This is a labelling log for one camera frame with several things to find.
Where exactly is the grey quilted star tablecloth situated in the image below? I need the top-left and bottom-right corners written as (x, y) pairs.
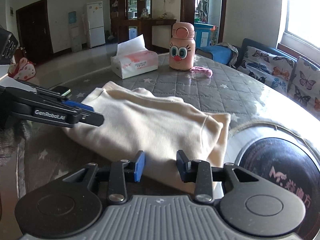
top-left (15, 53), bottom-right (320, 205)

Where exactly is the white pink tissue pack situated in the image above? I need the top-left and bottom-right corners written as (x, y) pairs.
top-left (111, 34), bottom-right (158, 79)

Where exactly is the blue cloth on chair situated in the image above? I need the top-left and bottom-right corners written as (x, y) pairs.
top-left (195, 42), bottom-right (239, 66)

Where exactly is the water dispenser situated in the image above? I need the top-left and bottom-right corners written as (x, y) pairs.
top-left (68, 11), bottom-right (82, 53)

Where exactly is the blue plastic cabinet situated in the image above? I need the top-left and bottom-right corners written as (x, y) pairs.
top-left (194, 22), bottom-right (216, 48)

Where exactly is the red white polka dot bag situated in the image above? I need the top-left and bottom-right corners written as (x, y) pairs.
top-left (8, 57), bottom-right (36, 81)

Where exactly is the pink cartoon face bottle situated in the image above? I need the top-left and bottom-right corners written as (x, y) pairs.
top-left (169, 22), bottom-right (196, 71)

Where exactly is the butterfly cushion right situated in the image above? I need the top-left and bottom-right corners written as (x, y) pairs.
top-left (287, 57), bottom-right (320, 119)

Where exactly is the cream garment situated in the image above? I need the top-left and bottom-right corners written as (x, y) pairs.
top-left (64, 82), bottom-right (231, 193)

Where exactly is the butterfly cushion left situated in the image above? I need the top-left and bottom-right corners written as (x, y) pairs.
top-left (237, 46), bottom-right (295, 95)

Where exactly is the dark wooden display cabinet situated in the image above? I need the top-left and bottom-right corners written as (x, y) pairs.
top-left (110, 0), bottom-right (177, 53)

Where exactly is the black smartphone green case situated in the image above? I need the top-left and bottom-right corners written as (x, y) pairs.
top-left (52, 86), bottom-right (71, 96)

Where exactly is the dark blue sofa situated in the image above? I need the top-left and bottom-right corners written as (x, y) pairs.
top-left (196, 37), bottom-right (320, 116)

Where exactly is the black round induction hotplate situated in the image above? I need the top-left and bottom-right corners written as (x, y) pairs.
top-left (239, 138), bottom-right (319, 239)

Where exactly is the pink bottle strap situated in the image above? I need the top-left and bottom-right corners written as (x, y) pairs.
top-left (190, 65), bottom-right (213, 78)

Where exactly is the butterfly cushion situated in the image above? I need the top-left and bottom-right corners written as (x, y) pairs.
top-left (287, 57), bottom-right (320, 119)
top-left (237, 46), bottom-right (295, 95)

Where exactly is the white refrigerator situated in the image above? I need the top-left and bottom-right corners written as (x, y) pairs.
top-left (85, 1), bottom-right (105, 48)

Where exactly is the dark wooden door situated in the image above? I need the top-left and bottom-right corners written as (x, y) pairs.
top-left (16, 0), bottom-right (54, 64)

